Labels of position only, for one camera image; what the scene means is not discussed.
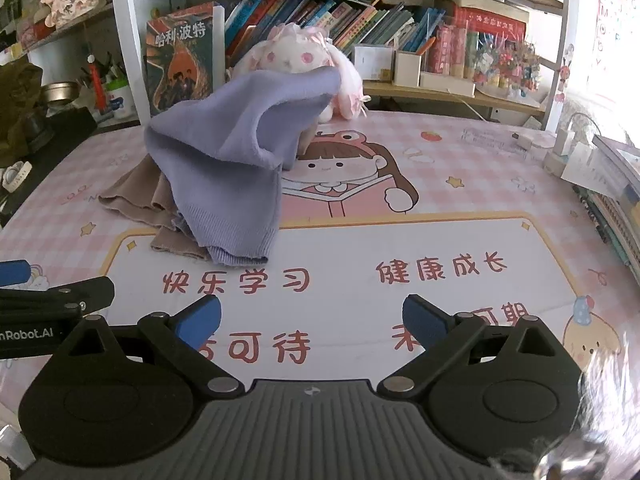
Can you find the alphabet wall poster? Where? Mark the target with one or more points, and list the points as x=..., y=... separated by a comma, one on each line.
x=612, y=35

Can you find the stack of books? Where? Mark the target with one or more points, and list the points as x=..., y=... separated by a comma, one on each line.
x=620, y=220

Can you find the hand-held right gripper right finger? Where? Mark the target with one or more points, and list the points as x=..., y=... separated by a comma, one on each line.
x=425, y=322

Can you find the black round object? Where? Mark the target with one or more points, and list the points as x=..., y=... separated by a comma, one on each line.
x=39, y=130

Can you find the white shelf frame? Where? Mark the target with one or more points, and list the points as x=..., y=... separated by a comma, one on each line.
x=122, y=35

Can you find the metal bowl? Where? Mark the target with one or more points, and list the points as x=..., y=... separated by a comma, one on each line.
x=60, y=94

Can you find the red gift box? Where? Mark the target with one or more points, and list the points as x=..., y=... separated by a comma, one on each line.
x=492, y=22

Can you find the pink checked cartoon desk mat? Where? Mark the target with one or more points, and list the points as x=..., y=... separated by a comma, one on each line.
x=350, y=270

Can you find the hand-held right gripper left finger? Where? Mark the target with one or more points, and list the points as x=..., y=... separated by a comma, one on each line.
x=200, y=321

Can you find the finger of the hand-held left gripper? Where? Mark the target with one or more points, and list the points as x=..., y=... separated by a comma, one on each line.
x=90, y=292
x=15, y=273

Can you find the small white plug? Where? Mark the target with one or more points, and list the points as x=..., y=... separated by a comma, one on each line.
x=522, y=141

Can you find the clear plastic packet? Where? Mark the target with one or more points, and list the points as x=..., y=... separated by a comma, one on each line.
x=487, y=141

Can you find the row of patterned tape rolls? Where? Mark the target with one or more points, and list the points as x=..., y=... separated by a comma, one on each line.
x=452, y=52

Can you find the white pen holder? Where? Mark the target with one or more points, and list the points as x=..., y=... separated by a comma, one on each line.
x=407, y=70

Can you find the purple and beige knit sweater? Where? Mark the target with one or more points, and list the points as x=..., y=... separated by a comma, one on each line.
x=220, y=185

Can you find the white pink plush bunny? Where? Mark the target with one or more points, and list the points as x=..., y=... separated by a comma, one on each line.
x=285, y=57

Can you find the white paper note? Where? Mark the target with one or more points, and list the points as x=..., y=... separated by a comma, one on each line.
x=590, y=170

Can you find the white tape roll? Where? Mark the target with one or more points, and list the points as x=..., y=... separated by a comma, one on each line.
x=20, y=167

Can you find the white desk organiser boxes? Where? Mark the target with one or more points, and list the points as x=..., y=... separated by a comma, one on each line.
x=372, y=62

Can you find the white charger block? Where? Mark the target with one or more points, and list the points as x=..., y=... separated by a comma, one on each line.
x=565, y=142

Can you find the dark illustrated boxed book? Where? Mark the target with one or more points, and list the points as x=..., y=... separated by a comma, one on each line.
x=180, y=60

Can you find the olive green bag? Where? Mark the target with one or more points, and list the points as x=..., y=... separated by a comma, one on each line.
x=17, y=110

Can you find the row of colourful books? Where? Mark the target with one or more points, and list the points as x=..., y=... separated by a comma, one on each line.
x=350, y=20

